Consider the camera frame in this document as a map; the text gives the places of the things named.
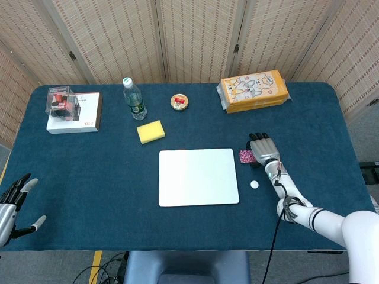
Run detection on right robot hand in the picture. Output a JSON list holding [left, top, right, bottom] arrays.
[[245, 131, 281, 170]]

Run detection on yellow tissue pack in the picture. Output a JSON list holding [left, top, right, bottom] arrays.
[[217, 69, 293, 114]]

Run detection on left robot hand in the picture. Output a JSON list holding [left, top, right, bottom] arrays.
[[0, 173, 47, 248]]

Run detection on white rectangular board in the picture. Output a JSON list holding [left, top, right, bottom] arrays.
[[158, 148, 240, 208]]

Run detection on pink patterned card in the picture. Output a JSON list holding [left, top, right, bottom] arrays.
[[239, 149, 257, 164]]

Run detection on blue table cloth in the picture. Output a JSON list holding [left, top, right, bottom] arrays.
[[0, 82, 375, 252]]

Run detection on yellow sponge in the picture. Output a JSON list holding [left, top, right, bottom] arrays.
[[136, 120, 166, 145]]

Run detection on clear plastic water bottle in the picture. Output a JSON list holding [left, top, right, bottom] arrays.
[[123, 76, 147, 121]]

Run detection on clear plastic box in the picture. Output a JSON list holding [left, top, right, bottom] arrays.
[[44, 86, 77, 122]]

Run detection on white flat box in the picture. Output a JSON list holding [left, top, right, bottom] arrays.
[[46, 92, 103, 135]]

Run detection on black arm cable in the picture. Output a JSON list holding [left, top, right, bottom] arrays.
[[261, 165, 297, 284]]

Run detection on woven folding screen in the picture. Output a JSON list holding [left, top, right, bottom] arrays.
[[0, 0, 379, 149]]

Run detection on round gold tin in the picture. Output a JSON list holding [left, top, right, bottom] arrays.
[[169, 93, 190, 112]]

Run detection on black floor cables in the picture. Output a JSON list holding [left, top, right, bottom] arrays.
[[72, 251, 130, 284]]

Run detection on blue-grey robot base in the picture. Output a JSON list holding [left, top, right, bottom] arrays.
[[123, 250, 252, 284]]

